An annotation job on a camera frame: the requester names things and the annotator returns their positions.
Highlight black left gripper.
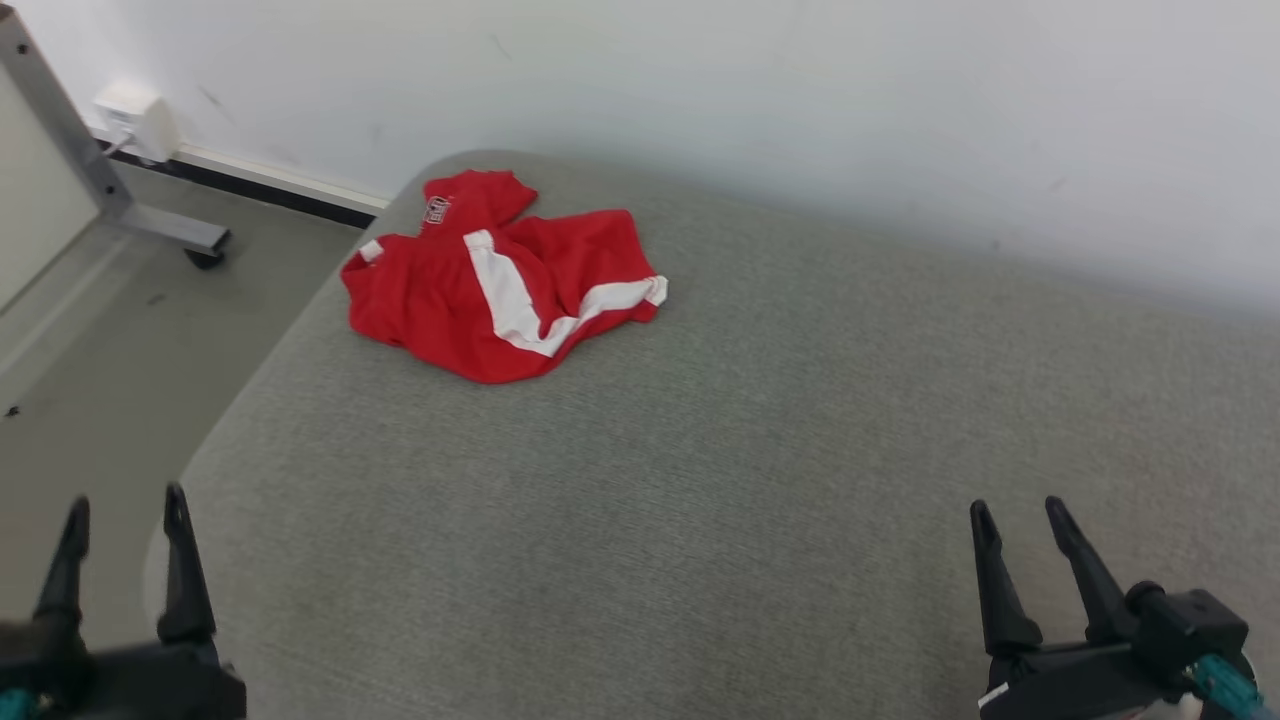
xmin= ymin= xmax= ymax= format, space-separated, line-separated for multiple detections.
xmin=0 ymin=482 xmax=248 ymax=720

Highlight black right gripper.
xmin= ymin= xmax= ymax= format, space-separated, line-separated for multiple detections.
xmin=967 ymin=494 xmax=1201 ymax=720

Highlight red shorts with white stripe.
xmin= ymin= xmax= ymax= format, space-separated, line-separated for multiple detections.
xmin=339 ymin=167 xmax=670 ymax=387

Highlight white table panel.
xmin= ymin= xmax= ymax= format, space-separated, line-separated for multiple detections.
xmin=0 ymin=60 xmax=103 ymax=313

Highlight white and black baseboard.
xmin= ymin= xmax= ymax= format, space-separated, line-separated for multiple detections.
xmin=88 ymin=125 xmax=393 ymax=230

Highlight grey metal table leg frame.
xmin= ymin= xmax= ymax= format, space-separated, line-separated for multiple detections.
xmin=0 ymin=4 xmax=234 ymax=272

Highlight white wall socket box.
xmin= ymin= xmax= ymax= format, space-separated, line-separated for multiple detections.
xmin=92 ymin=81 xmax=181 ymax=166

